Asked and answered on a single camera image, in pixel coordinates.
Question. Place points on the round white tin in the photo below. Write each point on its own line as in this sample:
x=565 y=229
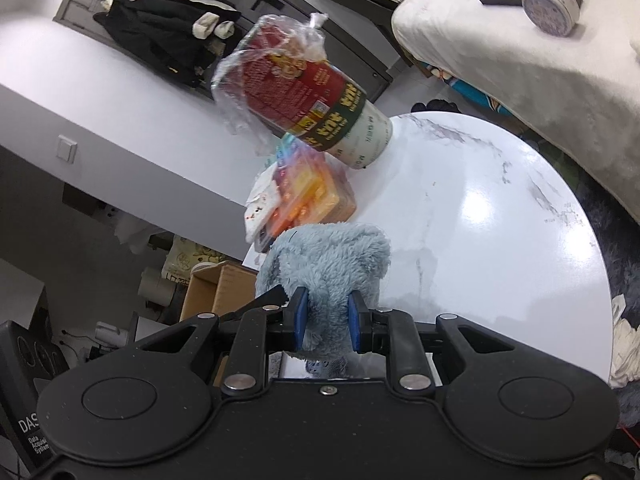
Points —
x=554 y=17

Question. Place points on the white bed blanket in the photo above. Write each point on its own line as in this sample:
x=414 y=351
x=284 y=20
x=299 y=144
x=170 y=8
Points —
x=581 y=92

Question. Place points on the white wall switch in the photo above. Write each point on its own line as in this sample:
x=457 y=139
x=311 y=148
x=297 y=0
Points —
x=66 y=149

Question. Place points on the black jacket on door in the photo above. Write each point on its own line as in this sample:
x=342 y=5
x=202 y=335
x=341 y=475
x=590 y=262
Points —
x=179 y=39

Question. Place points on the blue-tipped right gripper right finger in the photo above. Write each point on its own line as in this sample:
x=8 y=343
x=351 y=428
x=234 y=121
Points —
x=392 y=334

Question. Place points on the grey fluffy plush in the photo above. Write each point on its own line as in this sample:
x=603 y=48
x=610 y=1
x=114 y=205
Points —
x=330 y=261

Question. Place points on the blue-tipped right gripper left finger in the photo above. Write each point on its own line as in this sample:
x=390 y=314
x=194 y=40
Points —
x=273 y=322

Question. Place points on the red paper bucket with bag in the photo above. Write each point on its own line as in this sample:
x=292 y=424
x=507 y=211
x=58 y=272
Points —
x=279 y=80

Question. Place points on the brown cardboard box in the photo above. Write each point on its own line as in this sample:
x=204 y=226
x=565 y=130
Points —
x=218 y=288

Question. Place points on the yellow printed bag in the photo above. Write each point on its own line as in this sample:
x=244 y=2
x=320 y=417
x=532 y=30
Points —
x=183 y=255

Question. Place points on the cream air fryer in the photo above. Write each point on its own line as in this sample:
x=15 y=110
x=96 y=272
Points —
x=153 y=287

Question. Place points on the white card packet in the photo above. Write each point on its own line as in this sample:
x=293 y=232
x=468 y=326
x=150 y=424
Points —
x=264 y=199

